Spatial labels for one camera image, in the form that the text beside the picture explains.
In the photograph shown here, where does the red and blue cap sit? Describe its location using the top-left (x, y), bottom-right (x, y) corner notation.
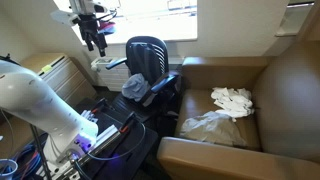
top-left (98, 19), bottom-right (118, 36)

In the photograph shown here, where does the light wooden dresser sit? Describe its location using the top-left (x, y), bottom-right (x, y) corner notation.
top-left (19, 52), bottom-right (98, 108)

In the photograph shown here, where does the black clamp with red tip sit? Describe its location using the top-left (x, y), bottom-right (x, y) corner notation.
top-left (90, 97), bottom-right (110, 117)
top-left (119, 111), bottom-right (138, 134)

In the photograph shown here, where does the light grey crumpled cloth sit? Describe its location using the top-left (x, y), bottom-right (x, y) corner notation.
top-left (179, 110), bottom-right (248, 148)

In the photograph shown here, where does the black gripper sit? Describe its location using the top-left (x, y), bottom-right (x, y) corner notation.
top-left (78, 13), bottom-right (108, 58)

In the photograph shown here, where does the white paper cup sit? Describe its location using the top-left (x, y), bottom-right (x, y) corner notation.
top-left (0, 158), bottom-right (19, 180)

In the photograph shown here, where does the white wall heater unit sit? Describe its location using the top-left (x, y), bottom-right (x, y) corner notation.
top-left (90, 56), bottom-right (133, 93)

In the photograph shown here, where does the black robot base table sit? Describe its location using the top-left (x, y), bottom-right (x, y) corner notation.
top-left (74, 96), bottom-right (159, 180)

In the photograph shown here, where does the white crumpled cloth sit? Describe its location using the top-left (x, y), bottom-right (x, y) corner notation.
top-left (210, 87), bottom-right (256, 123)

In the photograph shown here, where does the yellow-green sticky note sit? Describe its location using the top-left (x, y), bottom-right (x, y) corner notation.
top-left (40, 64), bottom-right (54, 74)

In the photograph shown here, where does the grey-blue crumpled cloth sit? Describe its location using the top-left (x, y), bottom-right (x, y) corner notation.
top-left (121, 73), bottom-right (151, 103)

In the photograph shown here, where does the thin black cable loop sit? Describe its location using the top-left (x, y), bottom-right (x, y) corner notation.
top-left (85, 115), bottom-right (148, 162)

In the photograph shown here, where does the black office chair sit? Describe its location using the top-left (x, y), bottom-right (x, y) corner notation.
top-left (105, 35), bottom-right (183, 123)

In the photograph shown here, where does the blue cable bundle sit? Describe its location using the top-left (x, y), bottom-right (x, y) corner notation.
top-left (11, 142), bottom-right (45, 180)

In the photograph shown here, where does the brown leather armchair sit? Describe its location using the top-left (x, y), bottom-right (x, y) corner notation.
top-left (156, 39), bottom-right (320, 180)

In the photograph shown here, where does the aluminium mounting rail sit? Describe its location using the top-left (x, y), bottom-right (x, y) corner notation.
top-left (53, 123), bottom-right (123, 180)

